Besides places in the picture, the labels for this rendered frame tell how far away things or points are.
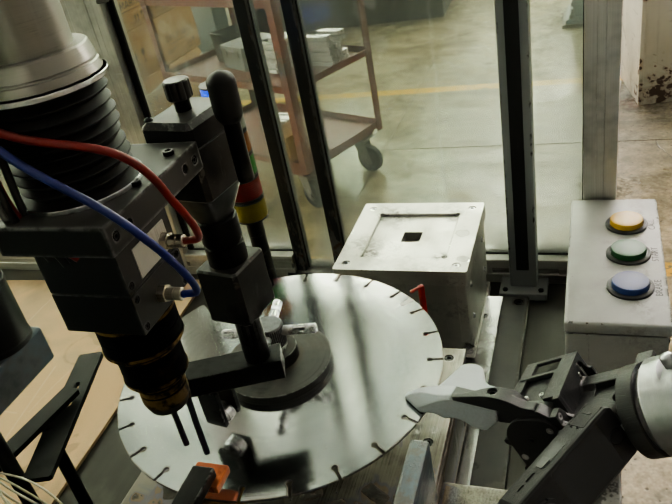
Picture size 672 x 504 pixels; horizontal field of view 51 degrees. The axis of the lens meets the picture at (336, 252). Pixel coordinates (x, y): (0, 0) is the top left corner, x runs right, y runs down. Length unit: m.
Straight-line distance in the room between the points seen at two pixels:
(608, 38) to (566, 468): 0.58
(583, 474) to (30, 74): 0.45
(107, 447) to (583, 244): 0.68
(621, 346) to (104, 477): 0.65
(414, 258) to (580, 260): 0.21
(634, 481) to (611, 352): 1.03
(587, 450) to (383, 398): 0.19
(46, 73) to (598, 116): 0.75
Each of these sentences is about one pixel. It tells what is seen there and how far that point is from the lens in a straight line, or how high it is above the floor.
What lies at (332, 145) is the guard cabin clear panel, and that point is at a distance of 1.10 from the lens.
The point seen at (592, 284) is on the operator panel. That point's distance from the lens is 0.88.
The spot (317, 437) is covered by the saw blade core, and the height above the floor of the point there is 0.95.
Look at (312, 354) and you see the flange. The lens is 0.71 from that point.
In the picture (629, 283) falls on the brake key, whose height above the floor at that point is 0.91.
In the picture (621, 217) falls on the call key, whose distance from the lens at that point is 0.99.
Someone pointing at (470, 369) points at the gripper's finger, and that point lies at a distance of 0.66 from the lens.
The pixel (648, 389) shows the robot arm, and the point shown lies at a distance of 0.56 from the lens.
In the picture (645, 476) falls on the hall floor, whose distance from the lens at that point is 1.87.
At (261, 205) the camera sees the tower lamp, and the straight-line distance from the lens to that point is 0.95.
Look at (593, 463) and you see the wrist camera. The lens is 0.57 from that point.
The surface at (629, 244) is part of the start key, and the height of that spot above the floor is 0.91.
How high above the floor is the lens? 1.40
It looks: 31 degrees down
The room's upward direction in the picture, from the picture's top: 12 degrees counter-clockwise
